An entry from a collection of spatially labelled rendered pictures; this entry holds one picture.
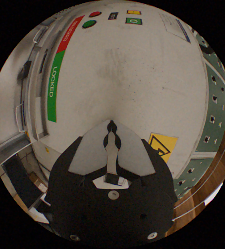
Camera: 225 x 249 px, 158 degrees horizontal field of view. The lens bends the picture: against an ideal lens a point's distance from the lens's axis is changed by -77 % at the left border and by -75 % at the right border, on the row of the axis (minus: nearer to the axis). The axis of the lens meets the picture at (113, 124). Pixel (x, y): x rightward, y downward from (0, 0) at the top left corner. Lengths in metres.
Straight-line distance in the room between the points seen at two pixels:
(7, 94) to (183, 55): 0.50
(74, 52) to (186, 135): 0.25
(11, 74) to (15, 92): 0.09
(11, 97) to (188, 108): 0.49
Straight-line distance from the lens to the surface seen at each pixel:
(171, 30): 0.22
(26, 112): 0.34
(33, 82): 0.21
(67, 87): 0.17
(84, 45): 0.18
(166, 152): 0.16
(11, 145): 0.43
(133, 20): 0.22
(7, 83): 0.40
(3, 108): 0.40
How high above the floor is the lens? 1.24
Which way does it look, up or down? 10 degrees down
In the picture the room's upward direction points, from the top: 101 degrees clockwise
